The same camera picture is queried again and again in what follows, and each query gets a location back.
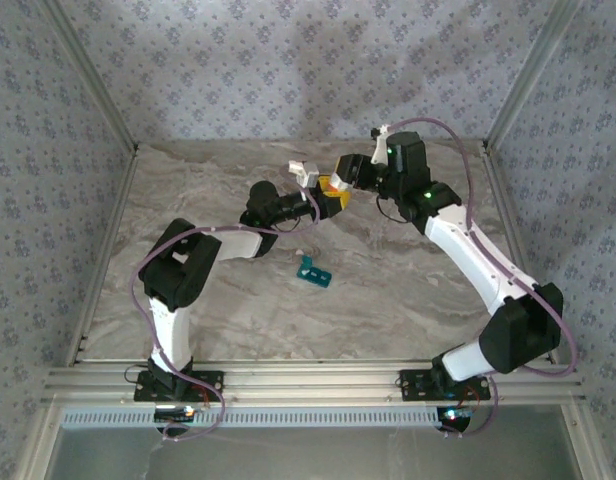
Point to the teal weekly pill organizer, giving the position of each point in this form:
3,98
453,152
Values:
315,274

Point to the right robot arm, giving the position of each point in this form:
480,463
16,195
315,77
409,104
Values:
468,260

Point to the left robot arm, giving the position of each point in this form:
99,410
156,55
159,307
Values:
173,330

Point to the grey metal lower panel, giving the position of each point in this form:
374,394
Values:
308,455

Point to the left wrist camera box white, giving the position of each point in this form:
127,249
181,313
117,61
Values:
305,172

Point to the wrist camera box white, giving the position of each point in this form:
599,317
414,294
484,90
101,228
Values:
305,172
380,150

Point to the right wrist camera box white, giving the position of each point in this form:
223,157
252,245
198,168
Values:
380,150

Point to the aluminium table side rail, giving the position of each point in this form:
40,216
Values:
503,200
115,215

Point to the aluminium frame post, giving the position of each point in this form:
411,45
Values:
88,75
533,75

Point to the aluminium mounting rail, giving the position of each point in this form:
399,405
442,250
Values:
308,382

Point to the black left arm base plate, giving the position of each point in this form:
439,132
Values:
208,387

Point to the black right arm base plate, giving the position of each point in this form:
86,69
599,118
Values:
413,385

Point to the aluminium frame leg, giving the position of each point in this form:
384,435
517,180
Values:
38,445
588,445

